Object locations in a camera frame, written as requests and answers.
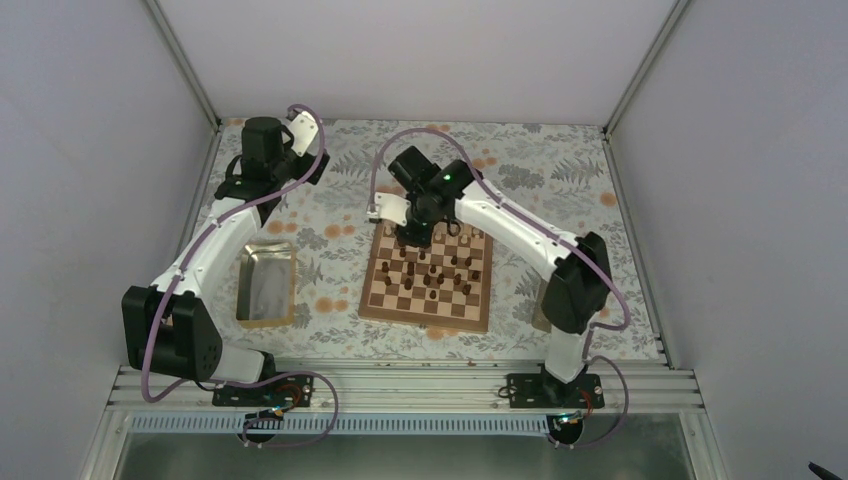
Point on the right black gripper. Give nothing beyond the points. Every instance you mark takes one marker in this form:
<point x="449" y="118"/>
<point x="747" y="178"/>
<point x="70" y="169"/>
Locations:
<point x="422" y="240"/>

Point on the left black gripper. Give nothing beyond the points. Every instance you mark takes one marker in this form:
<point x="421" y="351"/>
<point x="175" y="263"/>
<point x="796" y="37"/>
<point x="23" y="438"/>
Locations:
<point x="325" y="159"/>

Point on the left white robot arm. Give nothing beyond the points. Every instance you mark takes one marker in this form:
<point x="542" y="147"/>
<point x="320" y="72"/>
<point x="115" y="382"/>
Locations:
<point x="169" y="327"/>

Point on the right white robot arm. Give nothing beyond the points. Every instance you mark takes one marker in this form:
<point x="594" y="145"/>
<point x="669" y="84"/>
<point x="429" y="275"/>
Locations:
<point x="575" y="268"/>

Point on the wooden chess board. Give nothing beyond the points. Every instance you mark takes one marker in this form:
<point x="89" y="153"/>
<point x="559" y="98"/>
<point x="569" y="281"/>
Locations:
<point x="447" y="285"/>

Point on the left silver metal tray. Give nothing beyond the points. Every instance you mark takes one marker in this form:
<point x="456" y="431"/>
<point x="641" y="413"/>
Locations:
<point x="266" y="285"/>

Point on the floral patterned table mat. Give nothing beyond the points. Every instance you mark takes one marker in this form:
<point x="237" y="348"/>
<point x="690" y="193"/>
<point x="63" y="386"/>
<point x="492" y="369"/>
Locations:
<point x="559" y="173"/>

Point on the right gold metal tray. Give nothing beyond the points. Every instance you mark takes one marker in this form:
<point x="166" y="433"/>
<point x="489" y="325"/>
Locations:
<point x="539" y="321"/>

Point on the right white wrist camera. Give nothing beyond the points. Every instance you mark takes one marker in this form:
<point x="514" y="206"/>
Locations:
<point x="390" y="207"/>

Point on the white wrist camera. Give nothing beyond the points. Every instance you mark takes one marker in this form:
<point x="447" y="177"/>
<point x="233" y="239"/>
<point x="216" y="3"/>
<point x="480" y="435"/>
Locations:
<point x="390" y="207"/>
<point x="304" y="129"/>

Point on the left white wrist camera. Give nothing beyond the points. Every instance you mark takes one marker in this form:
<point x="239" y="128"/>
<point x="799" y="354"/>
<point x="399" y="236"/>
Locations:
<point x="304" y="129"/>

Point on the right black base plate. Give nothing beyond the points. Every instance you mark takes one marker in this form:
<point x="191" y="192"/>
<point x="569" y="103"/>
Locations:
<point x="541" y="391"/>

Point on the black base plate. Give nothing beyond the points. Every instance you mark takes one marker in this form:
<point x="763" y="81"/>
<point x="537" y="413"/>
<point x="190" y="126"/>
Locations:
<point x="291" y="391"/>
<point x="541" y="391"/>

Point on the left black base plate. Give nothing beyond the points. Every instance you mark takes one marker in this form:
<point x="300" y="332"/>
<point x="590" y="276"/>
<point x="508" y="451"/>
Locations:
<point x="291" y="391"/>

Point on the aluminium rail frame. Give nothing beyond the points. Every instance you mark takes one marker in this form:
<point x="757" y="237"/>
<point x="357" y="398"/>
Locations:
<point x="458" y="387"/>

